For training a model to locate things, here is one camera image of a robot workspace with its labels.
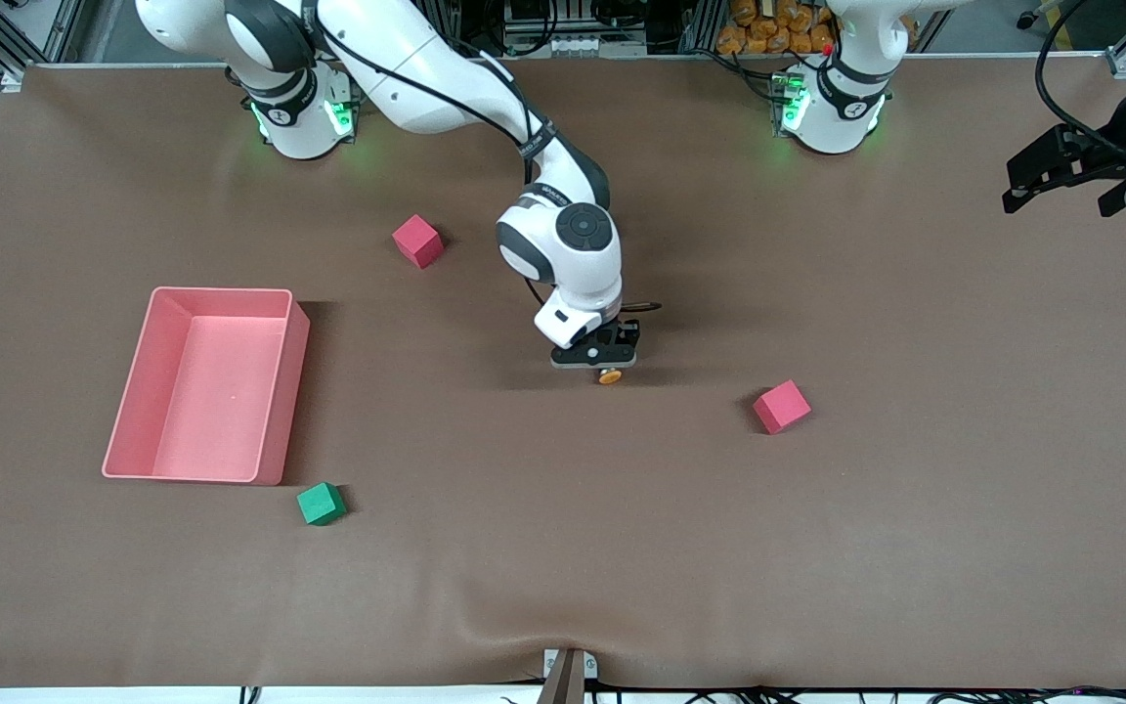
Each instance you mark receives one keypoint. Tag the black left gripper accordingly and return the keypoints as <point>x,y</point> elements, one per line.
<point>1113,140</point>

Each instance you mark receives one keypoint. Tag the brown table cover mat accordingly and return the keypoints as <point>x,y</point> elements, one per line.
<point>524,548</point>

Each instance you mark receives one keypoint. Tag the pink foam cube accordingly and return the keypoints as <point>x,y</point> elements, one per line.
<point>417,241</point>
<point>782,407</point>

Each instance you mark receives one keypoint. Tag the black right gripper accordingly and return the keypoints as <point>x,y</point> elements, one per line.
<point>633,331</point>

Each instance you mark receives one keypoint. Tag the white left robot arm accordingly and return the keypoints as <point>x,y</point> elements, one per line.
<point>832,117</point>

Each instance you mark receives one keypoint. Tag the bag of orange items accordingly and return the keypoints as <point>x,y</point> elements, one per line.
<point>778,27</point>

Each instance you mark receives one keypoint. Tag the orange push button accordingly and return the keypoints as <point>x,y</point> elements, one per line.
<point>609,376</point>

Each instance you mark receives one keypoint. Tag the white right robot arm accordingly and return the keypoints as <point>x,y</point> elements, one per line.
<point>446,78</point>

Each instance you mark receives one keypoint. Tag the green foam cube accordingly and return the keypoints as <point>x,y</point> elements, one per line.
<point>321,504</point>

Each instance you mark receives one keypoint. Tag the metal table clamp bracket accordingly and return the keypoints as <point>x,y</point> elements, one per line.
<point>569,675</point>

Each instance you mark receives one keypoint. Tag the pink plastic bin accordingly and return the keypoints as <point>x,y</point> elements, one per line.
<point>221,411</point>

